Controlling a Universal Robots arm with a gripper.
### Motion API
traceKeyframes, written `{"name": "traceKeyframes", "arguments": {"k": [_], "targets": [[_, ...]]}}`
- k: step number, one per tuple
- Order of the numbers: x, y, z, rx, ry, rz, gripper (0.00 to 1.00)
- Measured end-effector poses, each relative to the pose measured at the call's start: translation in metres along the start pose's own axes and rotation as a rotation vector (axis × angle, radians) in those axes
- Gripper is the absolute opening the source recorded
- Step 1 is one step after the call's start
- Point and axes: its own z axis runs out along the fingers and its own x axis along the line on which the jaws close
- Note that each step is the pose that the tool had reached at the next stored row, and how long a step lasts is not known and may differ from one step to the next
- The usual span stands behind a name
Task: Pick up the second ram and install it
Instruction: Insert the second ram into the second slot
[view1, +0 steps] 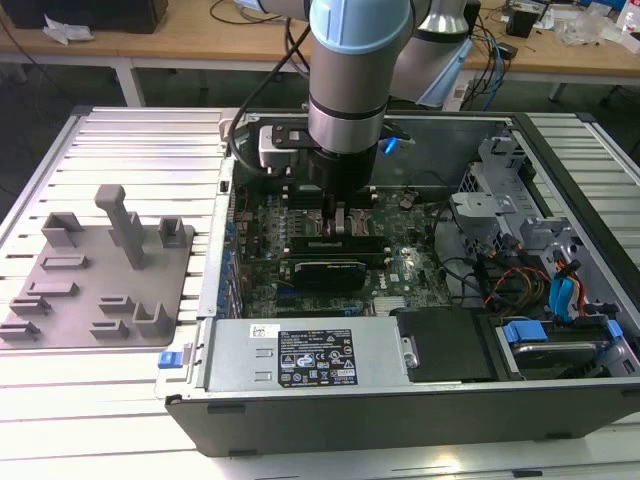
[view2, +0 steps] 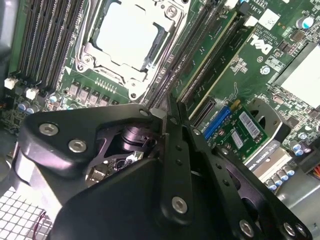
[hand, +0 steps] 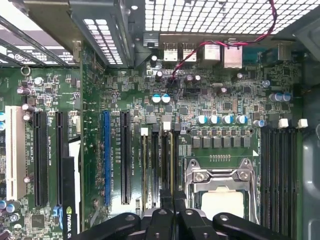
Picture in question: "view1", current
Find red yellow wire bundle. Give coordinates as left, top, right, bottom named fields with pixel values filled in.
left=482, top=267, right=551, bottom=311

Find crumpled white paper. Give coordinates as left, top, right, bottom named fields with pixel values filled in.
left=42, top=13, right=95, bottom=45

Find small black box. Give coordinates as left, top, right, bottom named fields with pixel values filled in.
left=504, top=4, right=539, bottom=38

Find blue hanging cable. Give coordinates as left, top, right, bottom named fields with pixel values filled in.
left=480, top=34, right=507, bottom=112

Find open black PC case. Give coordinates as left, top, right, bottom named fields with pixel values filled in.
left=154, top=107, right=640, bottom=459

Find black plastic cover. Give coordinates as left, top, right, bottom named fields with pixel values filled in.
left=389, top=307, right=494, bottom=384

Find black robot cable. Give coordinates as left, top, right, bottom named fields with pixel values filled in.
left=232, top=14, right=314, bottom=176

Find hard disk in blue carrier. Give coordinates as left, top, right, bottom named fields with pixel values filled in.
left=494, top=319, right=621, bottom=381

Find grey parts rack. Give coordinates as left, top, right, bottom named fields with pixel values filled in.
left=0, top=184, right=196, bottom=351

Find grey power supply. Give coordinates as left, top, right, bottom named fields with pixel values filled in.
left=202, top=317, right=419, bottom=391

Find metal socket cover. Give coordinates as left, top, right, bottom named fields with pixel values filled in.
left=309, top=208, right=376, bottom=240

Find clear plastic bags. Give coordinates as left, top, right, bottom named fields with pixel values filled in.
left=558, top=8, right=617, bottom=47

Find silver chipset heatsink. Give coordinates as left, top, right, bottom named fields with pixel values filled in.
left=372, top=297, right=407, bottom=317

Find large black box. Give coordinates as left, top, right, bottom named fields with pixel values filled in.
left=9, top=0, right=169, bottom=35

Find blue wire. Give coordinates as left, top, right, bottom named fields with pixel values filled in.
left=547, top=249, right=589, bottom=326

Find grey metal drive cage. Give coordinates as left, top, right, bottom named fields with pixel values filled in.
left=447, top=134, right=586, bottom=261

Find tall black box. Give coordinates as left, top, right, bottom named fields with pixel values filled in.
left=464, top=0, right=482, bottom=39

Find black graphics card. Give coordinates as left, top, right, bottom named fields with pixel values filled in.
left=293, top=259, right=368, bottom=292

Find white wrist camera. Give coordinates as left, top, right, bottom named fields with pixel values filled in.
left=258, top=124, right=321, bottom=177

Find green motherboard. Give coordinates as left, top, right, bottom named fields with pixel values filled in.
left=224, top=182, right=454, bottom=319

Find small grey wrist camera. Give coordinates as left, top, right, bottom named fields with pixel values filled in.
left=379, top=130, right=417, bottom=157

